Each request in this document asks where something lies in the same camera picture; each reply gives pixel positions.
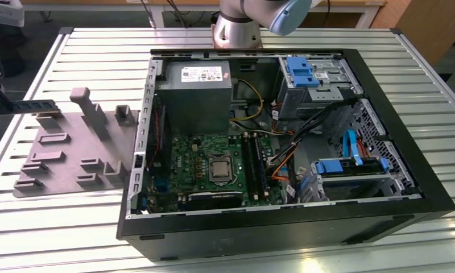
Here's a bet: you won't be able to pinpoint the silver CPU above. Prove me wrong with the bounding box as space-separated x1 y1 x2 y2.
211 163 231 177

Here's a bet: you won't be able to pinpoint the black office chair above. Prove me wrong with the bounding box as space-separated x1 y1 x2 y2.
0 27 27 78

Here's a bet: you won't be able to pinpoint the hard disk in blue carrier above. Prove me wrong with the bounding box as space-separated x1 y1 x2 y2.
314 158 391 179

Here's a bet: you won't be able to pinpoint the grey parts rack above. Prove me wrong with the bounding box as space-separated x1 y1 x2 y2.
13 86 141 198

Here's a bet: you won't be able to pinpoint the metal drive cage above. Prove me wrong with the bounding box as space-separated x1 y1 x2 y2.
276 55 364 120

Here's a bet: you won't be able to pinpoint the blue drive bay latch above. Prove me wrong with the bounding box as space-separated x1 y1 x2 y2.
286 56 322 88

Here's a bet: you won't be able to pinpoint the red black fan wire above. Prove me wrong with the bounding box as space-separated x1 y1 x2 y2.
153 105 165 154

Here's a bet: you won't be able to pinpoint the wooden cabinet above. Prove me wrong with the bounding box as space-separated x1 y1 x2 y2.
371 0 455 67

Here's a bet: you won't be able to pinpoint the black graphics card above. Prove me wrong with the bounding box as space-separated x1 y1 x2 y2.
177 190 243 211

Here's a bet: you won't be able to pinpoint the metal CPU socket cover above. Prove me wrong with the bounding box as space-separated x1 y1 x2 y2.
207 155 236 184

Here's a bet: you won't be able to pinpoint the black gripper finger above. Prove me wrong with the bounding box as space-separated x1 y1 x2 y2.
0 77 17 115

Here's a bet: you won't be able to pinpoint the grey power supply unit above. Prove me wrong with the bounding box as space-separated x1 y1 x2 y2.
153 58 235 137

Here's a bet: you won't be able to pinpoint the black cable bundle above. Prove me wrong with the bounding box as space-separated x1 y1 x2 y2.
267 98 359 168

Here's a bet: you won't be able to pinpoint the green motherboard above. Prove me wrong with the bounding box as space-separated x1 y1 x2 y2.
147 133 290 214

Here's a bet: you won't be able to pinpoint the metal disk bay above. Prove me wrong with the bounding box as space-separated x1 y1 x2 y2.
310 159 422 202

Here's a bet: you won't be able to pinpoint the orange wires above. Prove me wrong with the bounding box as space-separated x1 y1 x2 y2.
271 143 300 182

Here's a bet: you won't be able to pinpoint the yellow wires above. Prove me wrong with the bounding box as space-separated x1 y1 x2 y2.
230 79 264 123

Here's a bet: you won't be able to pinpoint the black open PC case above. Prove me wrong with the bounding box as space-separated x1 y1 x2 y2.
115 48 455 262

